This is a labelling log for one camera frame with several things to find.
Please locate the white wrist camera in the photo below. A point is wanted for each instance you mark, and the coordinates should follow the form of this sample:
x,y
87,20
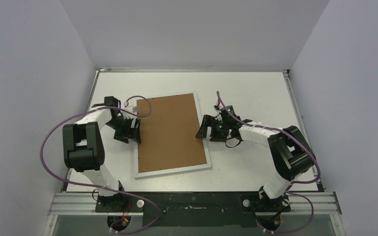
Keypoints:
x,y
130,108
218,108

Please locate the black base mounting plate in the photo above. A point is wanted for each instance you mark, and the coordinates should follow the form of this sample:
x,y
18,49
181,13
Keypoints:
x,y
196,209

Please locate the white picture frame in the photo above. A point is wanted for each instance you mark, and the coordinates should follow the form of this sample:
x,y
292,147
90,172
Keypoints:
x,y
176,172

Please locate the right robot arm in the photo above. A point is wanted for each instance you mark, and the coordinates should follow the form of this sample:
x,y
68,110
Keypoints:
x,y
291,154

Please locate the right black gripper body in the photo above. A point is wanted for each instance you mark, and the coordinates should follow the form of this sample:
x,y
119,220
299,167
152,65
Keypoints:
x,y
213,129

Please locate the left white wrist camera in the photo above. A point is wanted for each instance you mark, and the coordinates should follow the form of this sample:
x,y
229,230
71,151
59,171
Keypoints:
x,y
130,108

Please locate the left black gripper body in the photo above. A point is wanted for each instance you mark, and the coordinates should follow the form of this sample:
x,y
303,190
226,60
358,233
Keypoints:
x,y
121,123

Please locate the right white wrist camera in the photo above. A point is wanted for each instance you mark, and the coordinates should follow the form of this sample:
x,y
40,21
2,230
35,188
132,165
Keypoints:
x,y
218,108

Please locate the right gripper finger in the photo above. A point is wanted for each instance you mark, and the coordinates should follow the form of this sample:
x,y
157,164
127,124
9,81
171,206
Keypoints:
x,y
215,134
207,121

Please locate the aluminium rail front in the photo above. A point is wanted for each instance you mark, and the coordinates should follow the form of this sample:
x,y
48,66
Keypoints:
x,y
84,204

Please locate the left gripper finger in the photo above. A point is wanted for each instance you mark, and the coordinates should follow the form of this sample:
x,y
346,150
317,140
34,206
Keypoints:
x,y
134,133
122,135

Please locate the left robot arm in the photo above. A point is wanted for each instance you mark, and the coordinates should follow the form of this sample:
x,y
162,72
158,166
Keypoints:
x,y
84,150

